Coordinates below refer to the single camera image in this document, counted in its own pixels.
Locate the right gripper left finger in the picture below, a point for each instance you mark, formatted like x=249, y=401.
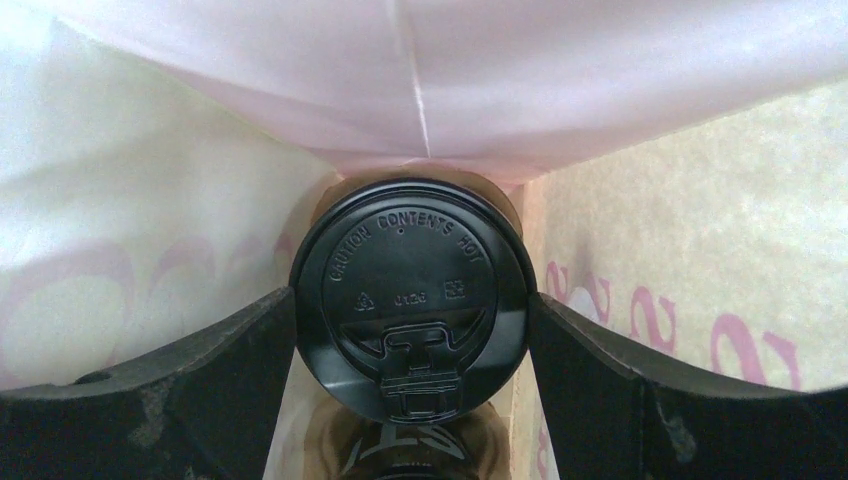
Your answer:
x=203, y=407

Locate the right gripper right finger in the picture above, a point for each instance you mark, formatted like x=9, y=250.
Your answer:
x=617, y=409

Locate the black lidded coffee cup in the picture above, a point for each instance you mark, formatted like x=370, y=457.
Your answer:
x=412, y=295

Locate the pink and cream paper bag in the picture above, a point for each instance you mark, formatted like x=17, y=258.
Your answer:
x=679, y=169

